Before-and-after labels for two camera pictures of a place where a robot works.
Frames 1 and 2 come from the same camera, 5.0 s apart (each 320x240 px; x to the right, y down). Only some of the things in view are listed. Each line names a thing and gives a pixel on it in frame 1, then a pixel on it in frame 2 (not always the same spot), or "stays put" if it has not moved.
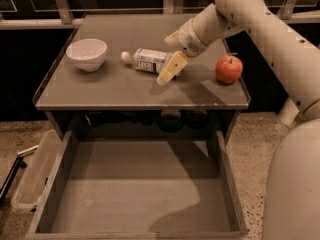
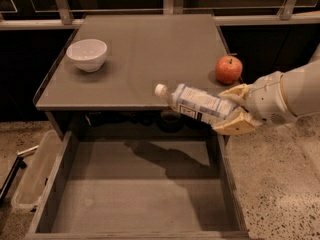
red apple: (229, 68) stays put
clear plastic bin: (38, 171) stays put
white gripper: (187, 40) → (267, 98)
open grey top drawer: (139, 189) stays put
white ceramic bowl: (88, 54) stays put
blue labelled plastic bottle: (147, 59) → (194, 103)
